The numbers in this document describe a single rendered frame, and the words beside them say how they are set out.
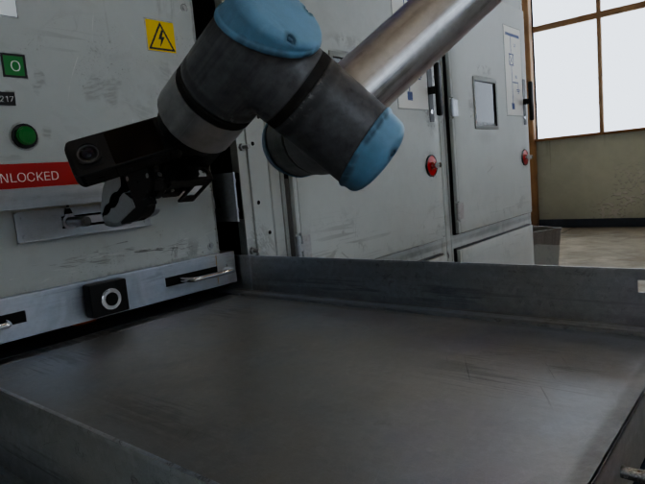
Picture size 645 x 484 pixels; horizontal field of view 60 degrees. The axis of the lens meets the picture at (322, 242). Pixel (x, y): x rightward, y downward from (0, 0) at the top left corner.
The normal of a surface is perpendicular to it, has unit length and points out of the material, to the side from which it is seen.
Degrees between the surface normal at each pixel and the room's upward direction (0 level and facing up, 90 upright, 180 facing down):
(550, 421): 0
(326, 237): 90
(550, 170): 90
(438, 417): 0
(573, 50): 90
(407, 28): 65
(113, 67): 90
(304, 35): 57
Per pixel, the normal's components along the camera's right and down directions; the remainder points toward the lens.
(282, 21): 0.55, -0.53
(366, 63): -0.04, -0.32
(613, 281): -0.64, 0.14
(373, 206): 0.77, 0.01
